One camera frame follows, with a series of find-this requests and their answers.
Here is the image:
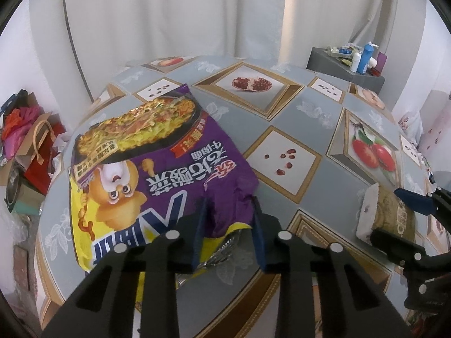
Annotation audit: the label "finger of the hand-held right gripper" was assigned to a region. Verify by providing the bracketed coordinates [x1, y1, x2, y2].
[394, 186, 451, 226]
[370, 228, 451, 272]

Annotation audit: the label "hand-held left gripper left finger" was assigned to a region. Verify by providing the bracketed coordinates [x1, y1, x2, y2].
[41, 197, 212, 338]

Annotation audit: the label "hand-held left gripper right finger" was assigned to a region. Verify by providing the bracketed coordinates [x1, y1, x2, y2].
[252, 196, 411, 338]

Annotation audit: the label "white gold small box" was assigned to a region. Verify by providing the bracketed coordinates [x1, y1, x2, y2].
[356, 183, 418, 245]

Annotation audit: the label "purple yellow noodle packet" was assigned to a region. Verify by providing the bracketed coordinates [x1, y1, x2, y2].
[70, 84, 259, 303]

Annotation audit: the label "white plastic bag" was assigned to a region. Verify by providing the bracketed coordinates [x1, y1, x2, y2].
[398, 109, 423, 145]

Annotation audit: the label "pink white paper roll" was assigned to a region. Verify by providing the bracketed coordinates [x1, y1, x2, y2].
[417, 90, 451, 152]

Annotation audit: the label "fruit print tablecloth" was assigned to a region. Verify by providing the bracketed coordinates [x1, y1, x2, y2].
[35, 54, 451, 328]

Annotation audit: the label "purple box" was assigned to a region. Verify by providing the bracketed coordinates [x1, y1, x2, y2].
[373, 52, 388, 76]

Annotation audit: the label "blue pump bottle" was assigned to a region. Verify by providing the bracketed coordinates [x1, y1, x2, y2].
[357, 41, 379, 74]

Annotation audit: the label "grey cabinet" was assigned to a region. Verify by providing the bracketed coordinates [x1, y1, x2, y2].
[306, 46, 386, 94]

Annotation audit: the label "teal box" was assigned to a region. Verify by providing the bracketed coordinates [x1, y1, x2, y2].
[14, 197, 45, 216]

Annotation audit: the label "round metal pot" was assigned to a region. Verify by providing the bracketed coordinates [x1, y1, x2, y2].
[5, 167, 25, 212]

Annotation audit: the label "brown red shopping bags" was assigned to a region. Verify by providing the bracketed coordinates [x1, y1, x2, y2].
[0, 90, 53, 170]

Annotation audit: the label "red pink cloth pile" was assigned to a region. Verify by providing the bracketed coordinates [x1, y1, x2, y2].
[2, 106, 41, 141]

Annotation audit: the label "white curtain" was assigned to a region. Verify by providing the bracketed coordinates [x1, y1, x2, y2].
[28, 0, 427, 74]

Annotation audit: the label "red paper bag tan handles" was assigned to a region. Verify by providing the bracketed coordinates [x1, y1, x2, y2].
[23, 111, 67, 196]

